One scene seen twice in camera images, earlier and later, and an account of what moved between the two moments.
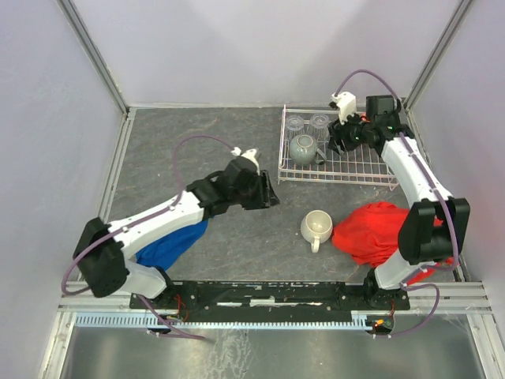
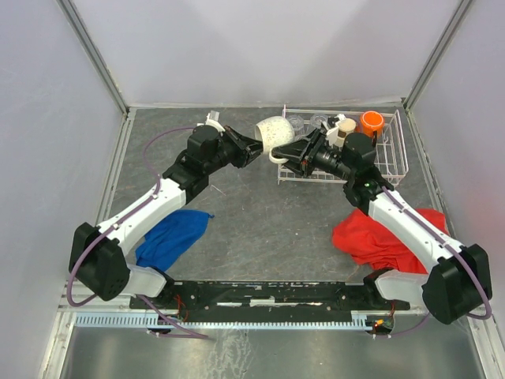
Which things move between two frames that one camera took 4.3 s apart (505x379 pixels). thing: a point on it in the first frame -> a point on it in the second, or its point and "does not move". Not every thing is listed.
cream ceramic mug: (316, 228) -> (274, 132)
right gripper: (340, 135) -> (309, 151)
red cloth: (372, 235) does not move
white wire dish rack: (304, 155) does not move
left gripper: (259, 189) -> (237, 146)
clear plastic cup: (294, 126) does not move
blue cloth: (167, 250) does not move
